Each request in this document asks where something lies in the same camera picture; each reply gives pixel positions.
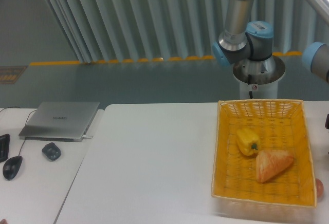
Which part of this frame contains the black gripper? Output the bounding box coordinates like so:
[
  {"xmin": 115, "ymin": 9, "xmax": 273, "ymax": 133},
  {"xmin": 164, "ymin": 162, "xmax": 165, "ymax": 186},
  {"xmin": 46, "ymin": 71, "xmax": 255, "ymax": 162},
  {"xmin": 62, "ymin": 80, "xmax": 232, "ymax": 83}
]
[{"xmin": 324, "ymin": 114, "xmax": 329, "ymax": 129}]

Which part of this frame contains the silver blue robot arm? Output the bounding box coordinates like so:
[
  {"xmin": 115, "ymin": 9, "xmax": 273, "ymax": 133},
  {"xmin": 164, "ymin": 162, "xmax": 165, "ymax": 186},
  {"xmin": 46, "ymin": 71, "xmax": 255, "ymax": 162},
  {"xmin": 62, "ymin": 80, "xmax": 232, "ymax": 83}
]
[{"xmin": 212, "ymin": 0, "xmax": 328, "ymax": 99}]

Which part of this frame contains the yellow bell pepper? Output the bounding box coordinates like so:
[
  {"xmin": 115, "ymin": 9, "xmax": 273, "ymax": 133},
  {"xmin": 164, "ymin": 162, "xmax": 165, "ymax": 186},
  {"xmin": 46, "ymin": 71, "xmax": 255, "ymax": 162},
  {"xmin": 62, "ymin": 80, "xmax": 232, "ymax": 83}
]
[{"xmin": 236, "ymin": 128, "xmax": 260, "ymax": 156}]

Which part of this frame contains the yellow woven basket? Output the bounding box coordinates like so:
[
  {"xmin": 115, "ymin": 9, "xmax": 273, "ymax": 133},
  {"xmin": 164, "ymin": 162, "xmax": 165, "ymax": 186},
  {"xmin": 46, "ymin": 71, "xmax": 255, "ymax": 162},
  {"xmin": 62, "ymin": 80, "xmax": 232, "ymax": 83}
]
[{"xmin": 211, "ymin": 99, "xmax": 317, "ymax": 208}]

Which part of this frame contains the orange-red round fruit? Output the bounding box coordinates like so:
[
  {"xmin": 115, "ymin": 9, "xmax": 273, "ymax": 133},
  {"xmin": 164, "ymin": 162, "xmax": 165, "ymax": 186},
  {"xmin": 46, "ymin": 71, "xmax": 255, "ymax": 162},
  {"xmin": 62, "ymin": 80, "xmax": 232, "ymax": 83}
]
[{"xmin": 315, "ymin": 178, "xmax": 324, "ymax": 200}]

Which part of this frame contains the triangular bread piece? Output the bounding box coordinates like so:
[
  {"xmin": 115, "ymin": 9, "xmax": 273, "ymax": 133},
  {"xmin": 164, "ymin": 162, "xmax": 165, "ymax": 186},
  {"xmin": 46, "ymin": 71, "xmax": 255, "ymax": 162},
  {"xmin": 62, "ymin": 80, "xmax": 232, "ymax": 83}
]
[{"xmin": 255, "ymin": 150, "xmax": 294, "ymax": 183}]

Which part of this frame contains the grey folding partition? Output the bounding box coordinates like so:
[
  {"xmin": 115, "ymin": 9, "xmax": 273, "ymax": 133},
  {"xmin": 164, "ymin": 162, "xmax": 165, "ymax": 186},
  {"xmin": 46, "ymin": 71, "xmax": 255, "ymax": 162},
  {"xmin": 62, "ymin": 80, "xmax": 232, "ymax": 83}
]
[{"xmin": 47, "ymin": 0, "xmax": 328, "ymax": 63}]

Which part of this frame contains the silver laptop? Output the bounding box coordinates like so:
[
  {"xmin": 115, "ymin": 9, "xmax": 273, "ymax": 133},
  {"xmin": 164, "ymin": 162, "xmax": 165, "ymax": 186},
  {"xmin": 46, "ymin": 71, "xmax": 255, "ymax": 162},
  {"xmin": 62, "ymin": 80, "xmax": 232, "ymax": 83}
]
[{"xmin": 19, "ymin": 102, "xmax": 100, "ymax": 142}]

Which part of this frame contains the small black device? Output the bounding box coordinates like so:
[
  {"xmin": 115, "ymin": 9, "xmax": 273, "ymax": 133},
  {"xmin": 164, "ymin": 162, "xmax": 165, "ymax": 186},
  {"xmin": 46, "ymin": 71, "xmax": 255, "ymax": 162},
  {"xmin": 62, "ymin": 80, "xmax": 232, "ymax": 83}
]
[{"xmin": 42, "ymin": 142, "xmax": 61, "ymax": 161}]

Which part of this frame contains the black computer mouse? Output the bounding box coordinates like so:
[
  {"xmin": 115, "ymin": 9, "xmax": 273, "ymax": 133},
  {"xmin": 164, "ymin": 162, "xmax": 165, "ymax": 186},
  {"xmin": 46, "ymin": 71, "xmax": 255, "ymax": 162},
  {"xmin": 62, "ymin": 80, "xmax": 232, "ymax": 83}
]
[{"xmin": 3, "ymin": 155, "xmax": 23, "ymax": 180}]

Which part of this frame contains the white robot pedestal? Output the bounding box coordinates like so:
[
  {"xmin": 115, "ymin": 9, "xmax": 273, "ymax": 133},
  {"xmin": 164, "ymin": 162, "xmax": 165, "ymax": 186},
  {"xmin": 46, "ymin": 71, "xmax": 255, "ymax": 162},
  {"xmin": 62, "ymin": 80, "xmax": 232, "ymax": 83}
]
[{"xmin": 233, "ymin": 55, "xmax": 285, "ymax": 99}]

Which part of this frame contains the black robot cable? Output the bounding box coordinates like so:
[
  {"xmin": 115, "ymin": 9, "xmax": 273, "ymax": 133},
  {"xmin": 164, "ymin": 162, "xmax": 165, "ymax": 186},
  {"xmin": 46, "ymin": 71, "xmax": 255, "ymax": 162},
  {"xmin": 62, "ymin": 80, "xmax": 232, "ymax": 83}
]
[{"xmin": 247, "ymin": 73, "xmax": 254, "ymax": 100}]

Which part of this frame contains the black mouse cable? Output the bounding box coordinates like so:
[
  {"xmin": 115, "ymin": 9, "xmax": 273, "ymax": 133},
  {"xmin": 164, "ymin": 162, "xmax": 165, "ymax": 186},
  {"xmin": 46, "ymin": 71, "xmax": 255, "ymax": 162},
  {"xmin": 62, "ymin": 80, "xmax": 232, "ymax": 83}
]
[{"xmin": 0, "ymin": 106, "xmax": 38, "ymax": 158}]

